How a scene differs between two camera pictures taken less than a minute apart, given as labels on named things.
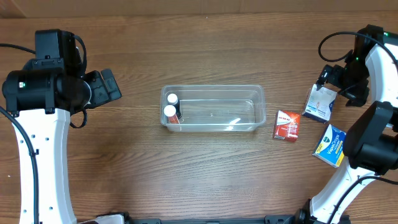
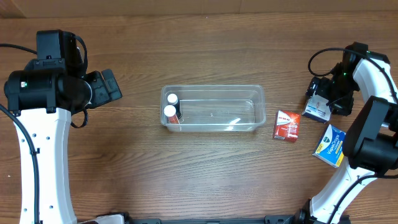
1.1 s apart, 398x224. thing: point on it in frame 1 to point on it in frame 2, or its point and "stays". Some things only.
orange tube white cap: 170,111 stays
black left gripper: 104,90 stays
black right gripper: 339,81 to 325,94
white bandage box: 319,104 stays
